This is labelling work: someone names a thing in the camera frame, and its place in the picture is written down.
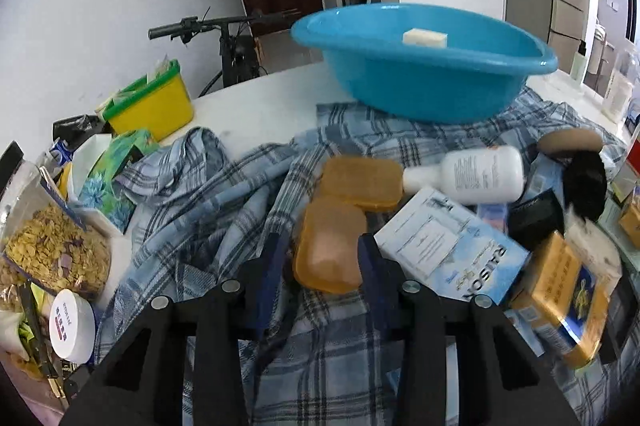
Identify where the orange translucent soap box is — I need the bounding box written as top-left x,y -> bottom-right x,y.
293,155 -> 404,295

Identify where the bag of nuts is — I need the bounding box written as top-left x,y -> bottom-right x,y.
0,268 -> 32,313

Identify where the blue plaid shirt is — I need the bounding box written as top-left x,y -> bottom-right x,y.
95,98 -> 637,426

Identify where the black plastic bag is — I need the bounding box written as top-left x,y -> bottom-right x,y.
52,115 -> 108,152

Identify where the yellow foil packet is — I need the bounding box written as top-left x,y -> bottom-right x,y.
510,231 -> 612,370

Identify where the blue and white small packet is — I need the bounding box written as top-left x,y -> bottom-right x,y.
50,138 -> 76,167

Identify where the pale green spray bottle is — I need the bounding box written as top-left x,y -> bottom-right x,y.
570,41 -> 589,85

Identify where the white desktop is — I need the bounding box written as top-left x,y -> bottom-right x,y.
95,62 -> 640,387

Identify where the green floral tissue box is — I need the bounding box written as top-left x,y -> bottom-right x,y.
80,129 -> 161,235

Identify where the small pastel blue box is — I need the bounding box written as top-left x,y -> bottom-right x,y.
475,203 -> 512,233

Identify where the white lotion bottle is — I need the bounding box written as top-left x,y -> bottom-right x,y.
401,146 -> 526,206

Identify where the blue and white carton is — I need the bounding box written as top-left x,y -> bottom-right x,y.
374,186 -> 531,305

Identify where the yellow container green lid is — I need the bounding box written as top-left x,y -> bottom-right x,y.
102,60 -> 195,142

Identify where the white round jar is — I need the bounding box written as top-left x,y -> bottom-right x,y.
49,288 -> 97,365

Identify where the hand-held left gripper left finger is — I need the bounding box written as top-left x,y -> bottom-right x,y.
59,231 -> 296,426

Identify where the white paper packet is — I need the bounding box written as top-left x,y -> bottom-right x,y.
565,216 -> 624,288

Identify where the small yellow box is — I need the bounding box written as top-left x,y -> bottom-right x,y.
619,186 -> 640,250

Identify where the light blue wipes packet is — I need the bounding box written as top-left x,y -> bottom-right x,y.
530,154 -> 566,196

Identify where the black plush glove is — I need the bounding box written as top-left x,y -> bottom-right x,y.
562,151 -> 609,223

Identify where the blue plastic basin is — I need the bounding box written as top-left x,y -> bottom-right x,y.
290,2 -> 559,124

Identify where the black bicycle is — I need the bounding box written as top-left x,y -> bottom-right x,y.
148,8 -> 301,99

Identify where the small black container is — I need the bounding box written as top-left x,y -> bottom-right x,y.
507,188 -> 567,250

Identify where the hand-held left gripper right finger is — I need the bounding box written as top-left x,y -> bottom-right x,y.
357,232 -> 583,426

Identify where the cream soap bar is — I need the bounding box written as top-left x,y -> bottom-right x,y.
403,27 -> 447,47

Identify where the clear cereal jar black lid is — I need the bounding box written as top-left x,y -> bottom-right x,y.
0,141 -> 114,300

